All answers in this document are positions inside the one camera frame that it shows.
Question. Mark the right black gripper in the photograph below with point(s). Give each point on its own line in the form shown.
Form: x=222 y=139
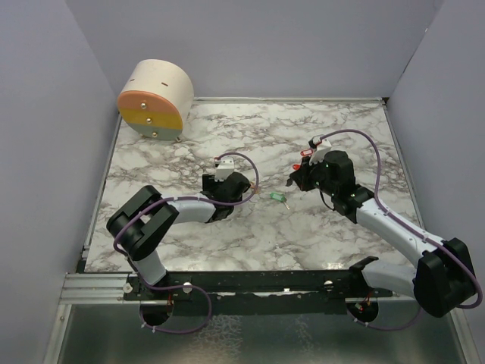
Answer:
x=301 y=177

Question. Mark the round beige drawer box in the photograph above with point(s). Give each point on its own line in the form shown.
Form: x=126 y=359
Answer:
x=156 y=99

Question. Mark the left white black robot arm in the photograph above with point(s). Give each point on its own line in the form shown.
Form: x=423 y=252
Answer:
x=142 y=222

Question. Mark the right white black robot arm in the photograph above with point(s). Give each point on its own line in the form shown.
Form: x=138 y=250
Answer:
x=441 y=275

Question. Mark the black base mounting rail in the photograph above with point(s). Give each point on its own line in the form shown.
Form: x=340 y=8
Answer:
x=196 y=293

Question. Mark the orange carabiner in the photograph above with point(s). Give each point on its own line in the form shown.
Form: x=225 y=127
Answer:
x=254 y=189

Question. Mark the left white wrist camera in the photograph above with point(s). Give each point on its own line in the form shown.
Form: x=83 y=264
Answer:
x=224 y=167

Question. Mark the green tag key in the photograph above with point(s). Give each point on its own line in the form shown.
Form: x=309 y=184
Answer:
x=280 y=198

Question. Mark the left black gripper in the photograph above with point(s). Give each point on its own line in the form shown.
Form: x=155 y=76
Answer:
x=210 y=183

